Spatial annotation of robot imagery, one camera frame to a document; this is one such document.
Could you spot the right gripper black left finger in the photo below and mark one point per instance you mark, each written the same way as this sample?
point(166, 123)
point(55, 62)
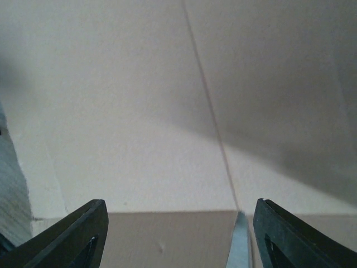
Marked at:
point(75, 241)

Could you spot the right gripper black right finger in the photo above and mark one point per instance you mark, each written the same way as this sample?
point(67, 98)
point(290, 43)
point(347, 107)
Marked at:
point(284, 240)

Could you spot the brown cardboard box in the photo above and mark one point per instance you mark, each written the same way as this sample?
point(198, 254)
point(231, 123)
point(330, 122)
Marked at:
point(180, 115)

